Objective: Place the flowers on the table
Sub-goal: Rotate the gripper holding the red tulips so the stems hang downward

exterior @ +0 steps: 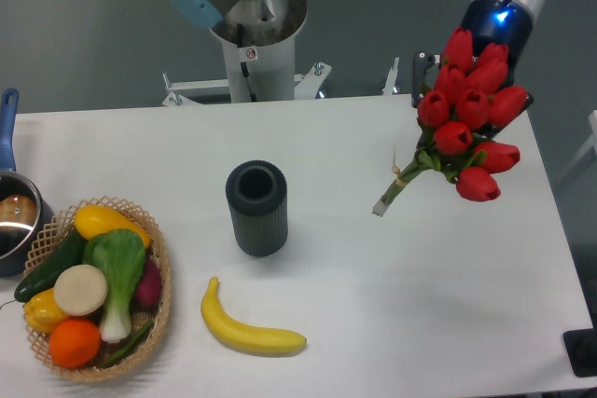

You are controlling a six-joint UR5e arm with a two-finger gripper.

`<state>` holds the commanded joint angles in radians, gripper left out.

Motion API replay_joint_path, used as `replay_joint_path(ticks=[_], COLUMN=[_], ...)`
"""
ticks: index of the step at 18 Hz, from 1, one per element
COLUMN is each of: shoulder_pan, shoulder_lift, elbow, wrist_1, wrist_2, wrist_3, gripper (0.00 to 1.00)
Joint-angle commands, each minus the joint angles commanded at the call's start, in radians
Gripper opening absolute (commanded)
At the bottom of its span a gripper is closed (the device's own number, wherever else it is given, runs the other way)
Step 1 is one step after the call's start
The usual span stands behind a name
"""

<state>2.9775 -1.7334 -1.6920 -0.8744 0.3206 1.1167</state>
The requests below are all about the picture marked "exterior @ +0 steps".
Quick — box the red tulip bouquet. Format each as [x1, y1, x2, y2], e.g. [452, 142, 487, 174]
[372, 27, 530, 216]

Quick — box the black table clamp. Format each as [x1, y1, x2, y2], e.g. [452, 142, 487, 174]
[411, 51, 440, 108]

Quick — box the white chair part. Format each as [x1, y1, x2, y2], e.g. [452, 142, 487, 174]
[555, 110, 596, 189]

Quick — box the dark grey ribbed vase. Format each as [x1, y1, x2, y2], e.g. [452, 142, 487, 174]
[225, 160, 288, 257]

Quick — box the black device at edge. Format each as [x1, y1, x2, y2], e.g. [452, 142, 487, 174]
[562, 328, 596, 377]

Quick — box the yellow banana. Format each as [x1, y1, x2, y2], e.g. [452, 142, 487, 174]
[201, 277, 307, 356]

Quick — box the green bok choy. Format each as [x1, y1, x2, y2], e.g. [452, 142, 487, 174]
[83, 228, 146, 344]

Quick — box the purple red onion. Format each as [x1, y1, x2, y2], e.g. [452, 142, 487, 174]
[133, 257, 162, 309]

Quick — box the yellow squash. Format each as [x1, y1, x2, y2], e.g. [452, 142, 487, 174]
[74, 205, 151, 249]

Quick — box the woven wicker basket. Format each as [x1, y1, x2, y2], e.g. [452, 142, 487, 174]
[15, 197, 171, 382]

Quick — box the dark green cucumber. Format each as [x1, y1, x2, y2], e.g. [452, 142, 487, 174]
[14, 229, 87, 303]

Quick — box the beige round biscuit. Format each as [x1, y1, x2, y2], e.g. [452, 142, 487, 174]
[53, 265, 108, 317]

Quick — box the green chili pepper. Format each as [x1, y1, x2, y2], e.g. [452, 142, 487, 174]
[98, 321, 154, 369]

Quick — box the orange fruit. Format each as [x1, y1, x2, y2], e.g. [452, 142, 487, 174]
[49, 318, 101, 368]

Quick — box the yellow bell pepper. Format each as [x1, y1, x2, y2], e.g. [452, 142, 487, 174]
[23, 288, 70, 334]

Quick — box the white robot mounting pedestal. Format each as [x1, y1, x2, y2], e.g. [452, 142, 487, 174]
[160, 34, 400, 107]

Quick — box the blue handled saucepan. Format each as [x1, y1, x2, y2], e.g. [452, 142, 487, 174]
[1, 89, 53, 277]

